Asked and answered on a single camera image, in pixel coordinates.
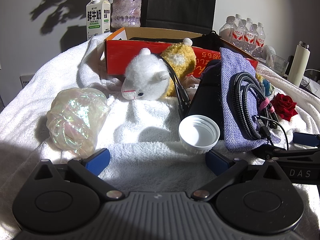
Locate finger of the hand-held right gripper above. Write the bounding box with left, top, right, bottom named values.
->
left=252, top=147, right=320, bottom=165
left=293, top=132, right=320, bottom=147

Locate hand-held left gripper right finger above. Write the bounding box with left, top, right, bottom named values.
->
left=191, top=149, right=288, bottom=202

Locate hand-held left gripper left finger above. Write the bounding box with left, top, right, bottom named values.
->
left=34, top=148, right=125, bottom=201

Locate white jar lid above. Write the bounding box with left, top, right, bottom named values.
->
left=178, top=115, right=220, bottom=153

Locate iridescent plastic wrap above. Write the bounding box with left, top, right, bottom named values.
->
left=46, top=87, right=110, bottom=157

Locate black braided cable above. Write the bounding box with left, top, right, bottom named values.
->
left=230, top=72, right=289, bottom=150

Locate purple cloth pouch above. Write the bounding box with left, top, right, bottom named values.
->
left=219, top=47, right=282, bottom=153

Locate white plush toy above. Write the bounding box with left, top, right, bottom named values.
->
left=122, top=48, right=170, bottom=100

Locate orange cardboard box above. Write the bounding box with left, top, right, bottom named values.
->
left=104, top=27, right=259, bottom=79

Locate red rose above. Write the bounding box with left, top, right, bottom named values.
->
left=271, top=93, right=299, bottom=122

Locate white towel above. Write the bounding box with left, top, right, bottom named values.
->
left=0, top=34, right=320, bottom=230

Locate black cylinder case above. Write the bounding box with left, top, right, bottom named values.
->
left=186, top=59, right=227, bottom=140

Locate white thermos bottle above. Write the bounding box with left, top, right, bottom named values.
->
left=287, top=41, right=310, bottom=87

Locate clear glass container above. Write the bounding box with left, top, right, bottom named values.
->
left=265, top=52, right=290, bottom=75

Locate white round speaker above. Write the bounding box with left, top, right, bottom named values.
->
left=259, top=44, right=275, bottom=58

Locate pack of water bottles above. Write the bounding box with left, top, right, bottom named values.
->
left=219, top=14, right=265, bottom=58

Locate white milk carton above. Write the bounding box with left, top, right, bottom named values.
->
left=86, top=0, right=112, bottom=41

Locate purple glass vase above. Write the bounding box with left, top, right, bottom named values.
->
left=111, top=0, right=142, bottom=29

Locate black paper bag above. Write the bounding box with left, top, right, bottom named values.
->
left=145, top=0, right=217, bottom=32

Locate short black cable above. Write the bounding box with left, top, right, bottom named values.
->
left=152, top=54, right=193, bottom=120

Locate white wall socket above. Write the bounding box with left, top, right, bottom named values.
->
left=19, top=74, right=35, bottom=88

